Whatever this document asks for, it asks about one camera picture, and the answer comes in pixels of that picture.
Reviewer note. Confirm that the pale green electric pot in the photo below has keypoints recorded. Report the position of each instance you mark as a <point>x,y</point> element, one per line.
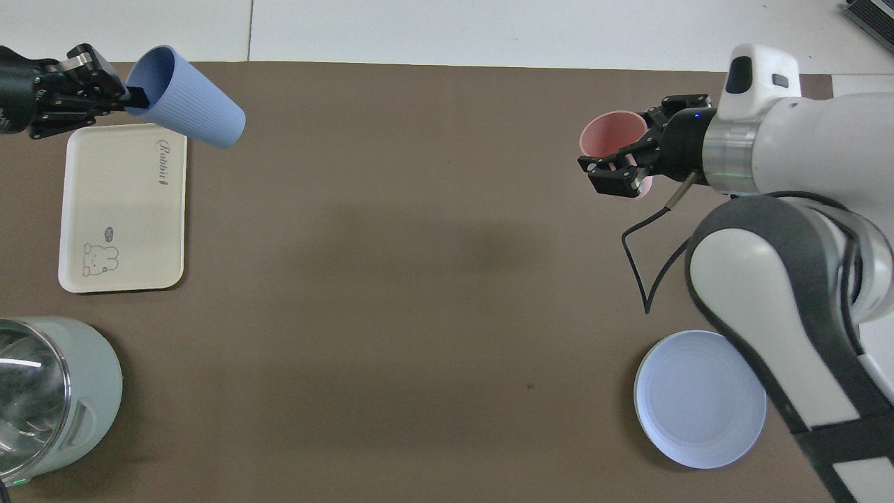
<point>98,391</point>

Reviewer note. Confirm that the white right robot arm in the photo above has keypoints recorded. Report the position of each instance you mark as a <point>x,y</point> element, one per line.
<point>803,140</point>

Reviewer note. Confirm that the glass pot lid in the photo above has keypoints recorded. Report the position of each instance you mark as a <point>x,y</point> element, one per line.
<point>31,398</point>

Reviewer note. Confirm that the brown table mat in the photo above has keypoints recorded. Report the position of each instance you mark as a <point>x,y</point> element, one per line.
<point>419,279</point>

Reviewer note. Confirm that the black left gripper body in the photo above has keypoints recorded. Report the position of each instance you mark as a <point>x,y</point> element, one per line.
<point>17,91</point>

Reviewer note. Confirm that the cream rabbit print tray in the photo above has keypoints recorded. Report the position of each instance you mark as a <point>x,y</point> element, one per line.
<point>122,223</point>

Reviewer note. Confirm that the dark grey striped device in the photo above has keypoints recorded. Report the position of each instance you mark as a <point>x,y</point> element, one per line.
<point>873,14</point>

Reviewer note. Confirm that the pink plastic cup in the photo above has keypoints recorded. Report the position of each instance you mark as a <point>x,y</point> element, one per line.
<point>614,133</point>

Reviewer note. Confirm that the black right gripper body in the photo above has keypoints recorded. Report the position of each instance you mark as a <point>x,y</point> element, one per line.
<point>688,147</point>

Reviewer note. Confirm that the blue ribbed plastic cup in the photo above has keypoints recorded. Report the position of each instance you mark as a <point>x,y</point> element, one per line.
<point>195,105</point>

